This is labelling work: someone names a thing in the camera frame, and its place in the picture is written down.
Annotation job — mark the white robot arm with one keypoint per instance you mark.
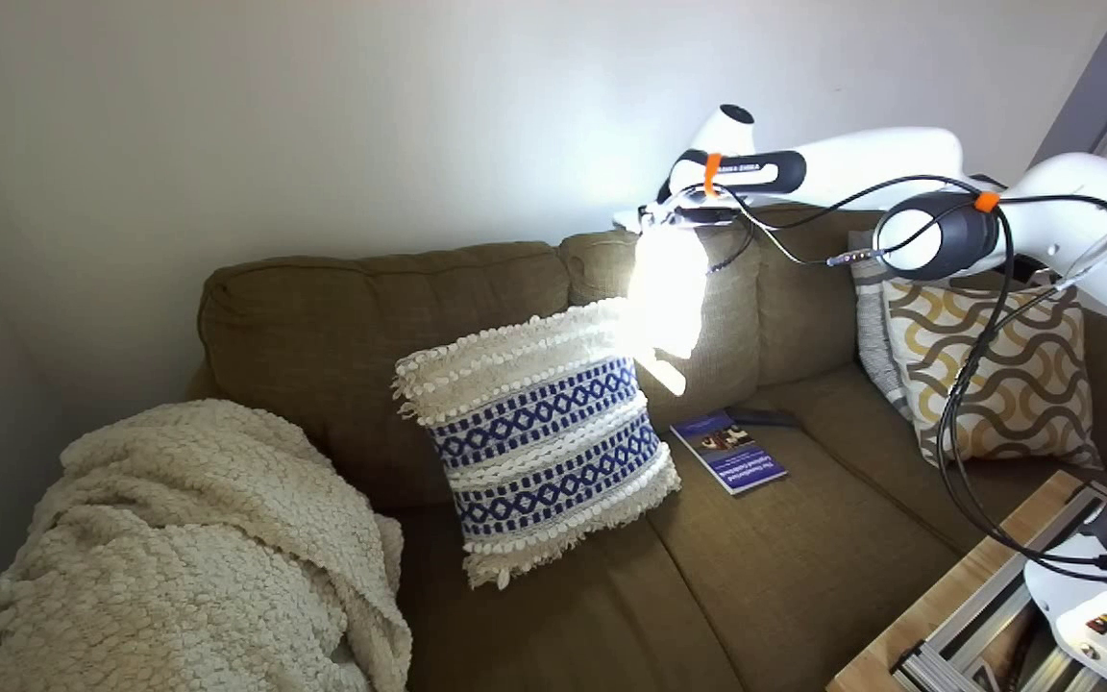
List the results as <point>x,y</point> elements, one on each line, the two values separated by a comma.
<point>932,223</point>

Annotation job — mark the blue book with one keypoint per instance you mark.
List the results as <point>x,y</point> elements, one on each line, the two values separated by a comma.
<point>726,448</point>

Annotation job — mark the grey striped pillow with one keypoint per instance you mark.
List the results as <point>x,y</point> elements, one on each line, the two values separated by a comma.
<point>875,347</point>

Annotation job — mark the white towel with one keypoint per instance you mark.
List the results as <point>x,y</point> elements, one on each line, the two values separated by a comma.
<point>668,282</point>

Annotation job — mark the blue white woven pillow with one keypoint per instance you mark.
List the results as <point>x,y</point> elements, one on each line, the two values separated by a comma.
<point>544,434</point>

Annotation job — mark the cream knitted blanket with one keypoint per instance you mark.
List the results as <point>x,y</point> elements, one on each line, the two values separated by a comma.
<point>202,546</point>

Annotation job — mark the wooden side table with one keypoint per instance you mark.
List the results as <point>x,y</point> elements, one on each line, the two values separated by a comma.
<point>952,601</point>

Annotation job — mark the brown fabric sofa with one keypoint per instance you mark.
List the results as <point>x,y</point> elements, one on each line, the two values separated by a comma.
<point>705,594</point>

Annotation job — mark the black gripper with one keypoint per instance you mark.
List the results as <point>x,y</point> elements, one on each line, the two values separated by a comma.
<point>696,211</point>

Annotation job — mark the wavy pattern yellow grey pillow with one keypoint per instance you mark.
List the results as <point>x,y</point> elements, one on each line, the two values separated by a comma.
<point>993,373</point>

